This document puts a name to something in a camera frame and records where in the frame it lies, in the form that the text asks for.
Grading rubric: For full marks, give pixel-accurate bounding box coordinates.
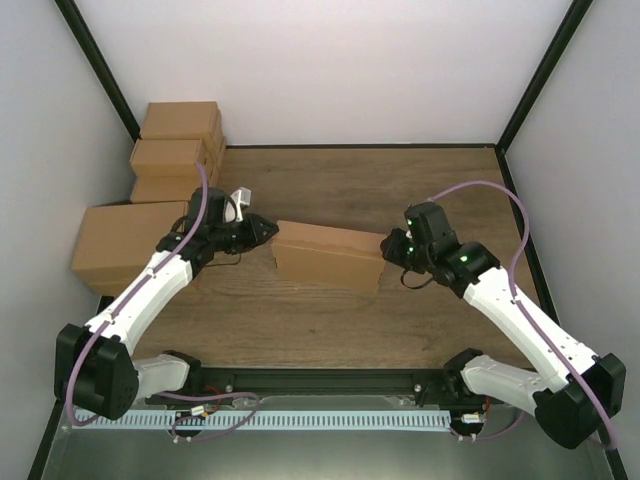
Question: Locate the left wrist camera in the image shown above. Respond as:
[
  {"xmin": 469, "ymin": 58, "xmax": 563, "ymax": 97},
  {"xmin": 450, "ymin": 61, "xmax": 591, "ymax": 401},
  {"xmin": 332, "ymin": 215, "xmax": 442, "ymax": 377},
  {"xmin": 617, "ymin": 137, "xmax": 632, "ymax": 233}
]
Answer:
[{"xmin": 224, "ymin": 187, "xmax": 252, "ymax": 223}]

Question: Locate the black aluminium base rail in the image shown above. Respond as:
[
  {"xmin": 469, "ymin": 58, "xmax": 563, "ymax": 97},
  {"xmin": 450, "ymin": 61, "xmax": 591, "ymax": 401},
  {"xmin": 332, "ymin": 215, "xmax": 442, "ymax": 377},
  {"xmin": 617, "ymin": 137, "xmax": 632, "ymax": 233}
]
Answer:
[{"xmin": 61, "ymin": 367, "xmax": 501, "ymax": 401}]

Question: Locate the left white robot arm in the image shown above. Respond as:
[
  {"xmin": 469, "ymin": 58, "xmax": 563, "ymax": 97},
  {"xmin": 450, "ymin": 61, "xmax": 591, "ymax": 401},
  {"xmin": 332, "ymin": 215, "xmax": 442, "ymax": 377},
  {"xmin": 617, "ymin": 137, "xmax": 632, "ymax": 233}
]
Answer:
[{"xmin": 54, "ymin": 187, "xmax": 279, "ymax": 420}]

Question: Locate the right black frame post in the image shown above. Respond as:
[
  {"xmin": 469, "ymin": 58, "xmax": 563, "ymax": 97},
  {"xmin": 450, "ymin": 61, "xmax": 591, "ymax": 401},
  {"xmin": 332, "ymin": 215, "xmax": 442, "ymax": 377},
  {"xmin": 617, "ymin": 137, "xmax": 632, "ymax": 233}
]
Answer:
[{"xmin": 495, "ymin": 0, "xmax": 594, "ymax": 149}]

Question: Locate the black frame post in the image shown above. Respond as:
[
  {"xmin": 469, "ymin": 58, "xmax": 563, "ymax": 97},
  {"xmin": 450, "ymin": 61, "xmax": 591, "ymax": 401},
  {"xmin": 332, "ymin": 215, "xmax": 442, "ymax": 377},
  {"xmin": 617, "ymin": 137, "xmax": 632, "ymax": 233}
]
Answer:
[
  {"xmin": 54, "ymin": 0, "xmax": 140, "ymax": 141},
  {"xmin": 495, "ymin": 0, "xmax": 594, "ymax": 149}
]

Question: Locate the light blue slotted cable duct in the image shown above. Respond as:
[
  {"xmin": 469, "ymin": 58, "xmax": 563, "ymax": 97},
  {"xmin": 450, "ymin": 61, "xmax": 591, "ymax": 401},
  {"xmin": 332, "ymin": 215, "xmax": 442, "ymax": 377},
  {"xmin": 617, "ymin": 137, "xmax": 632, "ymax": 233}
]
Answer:
[{"xmin": 87, "ymin": 410, "xmax": 451, "ymax": 433}]

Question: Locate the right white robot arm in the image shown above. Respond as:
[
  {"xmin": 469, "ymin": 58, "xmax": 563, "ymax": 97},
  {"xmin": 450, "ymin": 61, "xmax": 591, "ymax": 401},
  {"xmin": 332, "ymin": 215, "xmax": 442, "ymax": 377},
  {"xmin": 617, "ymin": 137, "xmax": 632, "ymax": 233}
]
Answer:
[{"xmin": 380, "ymin": 202, "xmax": 626, "ymax": 449}]

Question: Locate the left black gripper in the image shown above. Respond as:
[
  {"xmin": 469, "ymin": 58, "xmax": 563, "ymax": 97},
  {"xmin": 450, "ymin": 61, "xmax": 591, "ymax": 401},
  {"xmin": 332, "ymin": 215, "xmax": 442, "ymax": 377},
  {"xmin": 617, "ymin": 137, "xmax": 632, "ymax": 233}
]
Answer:
[{"xmin": 211, "ymin": 214, "xmax": 279, "ymax": 255}]

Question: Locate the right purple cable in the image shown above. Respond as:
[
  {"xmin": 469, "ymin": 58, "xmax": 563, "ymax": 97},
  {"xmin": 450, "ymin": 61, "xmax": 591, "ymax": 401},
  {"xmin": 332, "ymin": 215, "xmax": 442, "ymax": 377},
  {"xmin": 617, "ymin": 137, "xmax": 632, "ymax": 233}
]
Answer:
[{"xmin": 429, "ymin": 180, "xmax": 619, "ymax": 453}]

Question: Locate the large front cardboard box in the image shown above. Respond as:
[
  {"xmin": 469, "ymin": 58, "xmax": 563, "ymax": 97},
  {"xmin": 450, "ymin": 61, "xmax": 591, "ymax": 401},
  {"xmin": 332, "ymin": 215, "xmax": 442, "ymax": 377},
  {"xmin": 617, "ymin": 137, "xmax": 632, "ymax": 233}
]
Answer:
[{"xmin": 71, "ymin": 201, "xmax": 187, "ymax": 284}]

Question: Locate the left black frame post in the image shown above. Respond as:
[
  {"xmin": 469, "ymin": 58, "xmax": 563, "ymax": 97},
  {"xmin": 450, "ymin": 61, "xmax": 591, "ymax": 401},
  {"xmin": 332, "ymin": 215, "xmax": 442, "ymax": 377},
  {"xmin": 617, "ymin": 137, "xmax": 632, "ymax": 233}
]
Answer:
[{"xmin": 54, "ymin": 0, "xmax": 140, "ymax": 141}]

